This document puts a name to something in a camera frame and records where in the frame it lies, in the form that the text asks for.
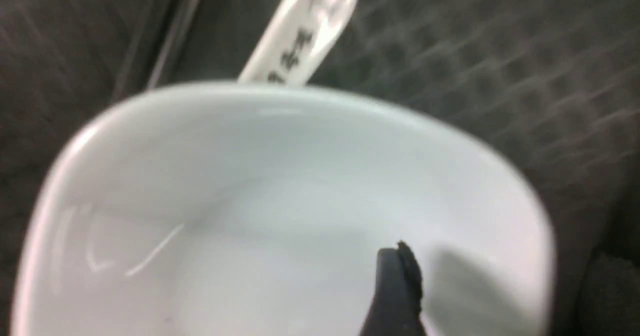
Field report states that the black plastic serving tray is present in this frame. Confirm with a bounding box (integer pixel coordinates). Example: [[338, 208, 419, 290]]
[[1, 0, 639, 336]]

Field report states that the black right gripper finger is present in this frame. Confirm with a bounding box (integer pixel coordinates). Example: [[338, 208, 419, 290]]
[[359, 241, 426, 336]]

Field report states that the white square side dish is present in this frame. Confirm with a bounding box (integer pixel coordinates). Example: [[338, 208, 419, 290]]
[[9, 81, 555, 336]]

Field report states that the white ceramic soup spoon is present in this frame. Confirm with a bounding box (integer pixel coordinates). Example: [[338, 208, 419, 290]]
[[238, 0, 358, 86]]

